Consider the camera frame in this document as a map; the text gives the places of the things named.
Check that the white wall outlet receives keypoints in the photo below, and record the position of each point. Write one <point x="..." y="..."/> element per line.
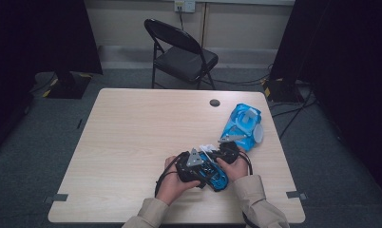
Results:
<point x="189" y="6"/>

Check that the grey tape piece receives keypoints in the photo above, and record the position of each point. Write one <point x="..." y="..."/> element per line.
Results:
<point x="57" y="198"/>
<point x="295" y="194"/>

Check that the blue toy car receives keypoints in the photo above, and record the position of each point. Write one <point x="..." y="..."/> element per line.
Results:
<point x="218" y="181"/>

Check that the black curtain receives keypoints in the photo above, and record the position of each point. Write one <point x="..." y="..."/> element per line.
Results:
<point x="37" y="38"/>
<point x="353" y="63"/>

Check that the grey table grommet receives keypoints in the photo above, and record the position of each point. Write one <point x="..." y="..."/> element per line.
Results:
<point x="214" y="103"/>

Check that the white wet wipe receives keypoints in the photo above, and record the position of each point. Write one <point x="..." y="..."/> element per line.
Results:
<point x="251" y="114"/>
<point x="208" y="148"/>

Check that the person's left hand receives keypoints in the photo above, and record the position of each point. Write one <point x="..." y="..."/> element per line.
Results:
<point x="171" y="190"/>

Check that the black stand base yellow tape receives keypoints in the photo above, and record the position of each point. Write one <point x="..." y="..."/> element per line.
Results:
<point x="68" y="88"/>
<point x="281" y="91"/>

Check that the black folding chair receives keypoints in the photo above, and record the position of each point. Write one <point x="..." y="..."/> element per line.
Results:
<point x="186" y="61"/>

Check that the person's right hand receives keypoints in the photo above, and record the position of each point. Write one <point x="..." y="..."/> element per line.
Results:
<point x="238" y="171"/>

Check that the blue wet wipes pack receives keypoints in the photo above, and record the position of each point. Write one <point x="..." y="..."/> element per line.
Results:
<point x="235" y="128"/>

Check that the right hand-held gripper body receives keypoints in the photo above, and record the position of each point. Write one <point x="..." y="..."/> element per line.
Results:
<point x="229" y="152"/>

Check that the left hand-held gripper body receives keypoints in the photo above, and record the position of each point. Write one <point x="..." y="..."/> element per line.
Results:
<point x="194" y="160"/>

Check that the vertical wall conduit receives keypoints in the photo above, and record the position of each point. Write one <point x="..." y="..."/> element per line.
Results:
<point x="205" y="25"/>

